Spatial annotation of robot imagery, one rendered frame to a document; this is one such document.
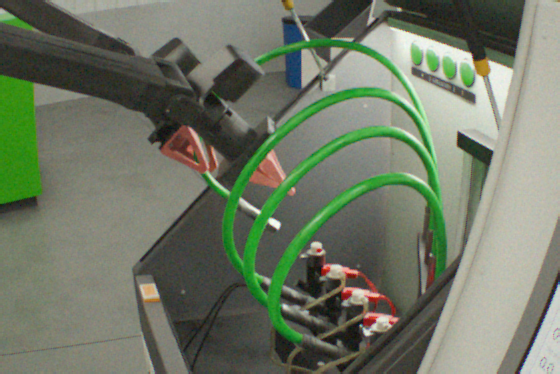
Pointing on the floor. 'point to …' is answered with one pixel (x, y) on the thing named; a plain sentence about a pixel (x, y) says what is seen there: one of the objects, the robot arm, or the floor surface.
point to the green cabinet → (18, 139)
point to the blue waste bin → (293, 52)
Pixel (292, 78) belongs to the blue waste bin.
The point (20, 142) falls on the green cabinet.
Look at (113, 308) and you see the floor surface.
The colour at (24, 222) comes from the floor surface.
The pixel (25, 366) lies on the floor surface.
